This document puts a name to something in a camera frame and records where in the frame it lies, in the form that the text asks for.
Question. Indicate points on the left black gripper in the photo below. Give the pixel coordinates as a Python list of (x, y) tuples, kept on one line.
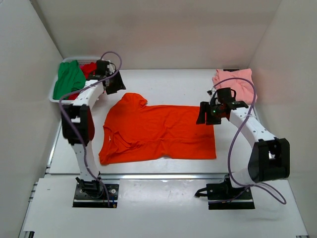
[(119, 85)]

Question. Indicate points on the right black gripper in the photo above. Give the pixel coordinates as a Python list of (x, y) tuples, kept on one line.
[(205, 106)]

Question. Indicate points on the orange t shirt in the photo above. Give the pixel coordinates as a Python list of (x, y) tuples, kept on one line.
[(135, 131)]

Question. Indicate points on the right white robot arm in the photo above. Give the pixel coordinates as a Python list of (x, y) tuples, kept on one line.
[(270, 155)]

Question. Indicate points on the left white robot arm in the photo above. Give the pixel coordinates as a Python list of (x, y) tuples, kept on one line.
[(77, 121)]

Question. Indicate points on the red t shirt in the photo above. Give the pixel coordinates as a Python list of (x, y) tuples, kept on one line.
[(87, 69)]

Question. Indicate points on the white plastic basket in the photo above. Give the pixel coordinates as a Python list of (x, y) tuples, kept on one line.
[(81, 60)]

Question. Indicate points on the green t shirt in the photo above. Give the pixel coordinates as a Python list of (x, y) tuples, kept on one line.
[(70, 78)]

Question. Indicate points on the pink folded t shirt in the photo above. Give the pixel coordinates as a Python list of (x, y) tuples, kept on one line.
[(244, 91)]

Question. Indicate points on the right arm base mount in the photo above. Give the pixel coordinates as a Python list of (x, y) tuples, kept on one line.
[(223, 196)]

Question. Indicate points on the aluminium table rail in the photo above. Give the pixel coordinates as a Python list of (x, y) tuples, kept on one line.
[(162, 176)]

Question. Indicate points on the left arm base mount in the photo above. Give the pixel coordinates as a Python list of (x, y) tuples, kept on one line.
[(90, 194)]

